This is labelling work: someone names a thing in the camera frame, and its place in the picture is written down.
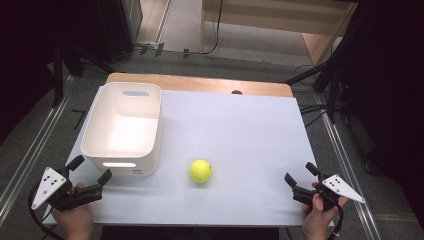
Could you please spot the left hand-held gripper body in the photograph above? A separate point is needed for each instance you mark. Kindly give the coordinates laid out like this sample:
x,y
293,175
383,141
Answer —
x,y
56,191

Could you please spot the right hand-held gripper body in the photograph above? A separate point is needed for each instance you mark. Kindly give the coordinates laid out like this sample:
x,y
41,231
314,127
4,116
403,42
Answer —
x,y
328,191

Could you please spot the white plastic storage bin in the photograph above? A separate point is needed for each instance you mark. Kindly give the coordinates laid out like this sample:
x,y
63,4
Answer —
x,y
123,130

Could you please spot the yellow tennis ball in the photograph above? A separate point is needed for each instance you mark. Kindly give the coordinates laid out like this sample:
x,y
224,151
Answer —
x,y
200,171

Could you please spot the person's right hand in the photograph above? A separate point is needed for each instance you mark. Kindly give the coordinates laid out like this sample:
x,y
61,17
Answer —
x,y
319,216

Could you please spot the person's left hand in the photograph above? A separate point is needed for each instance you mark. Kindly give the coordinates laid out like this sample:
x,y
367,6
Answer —
x,y
74,218

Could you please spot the white board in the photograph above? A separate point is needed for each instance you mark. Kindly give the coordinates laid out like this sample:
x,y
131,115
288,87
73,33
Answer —
x,y
233,150

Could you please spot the black metal stand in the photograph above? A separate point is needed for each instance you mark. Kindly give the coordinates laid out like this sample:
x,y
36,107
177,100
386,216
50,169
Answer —
x,y
60,73

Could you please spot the black stand legs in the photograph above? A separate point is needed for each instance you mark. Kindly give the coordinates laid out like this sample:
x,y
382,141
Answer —
x,y
320,71

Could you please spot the wooden table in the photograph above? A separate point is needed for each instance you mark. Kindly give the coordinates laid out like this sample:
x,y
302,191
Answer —
x,y
200,84

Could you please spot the black cabinet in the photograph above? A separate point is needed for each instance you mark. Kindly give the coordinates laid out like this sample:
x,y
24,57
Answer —
x,y
113,26

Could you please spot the wooden furniture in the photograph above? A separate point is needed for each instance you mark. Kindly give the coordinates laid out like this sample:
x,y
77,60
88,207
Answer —
x,y
276,23

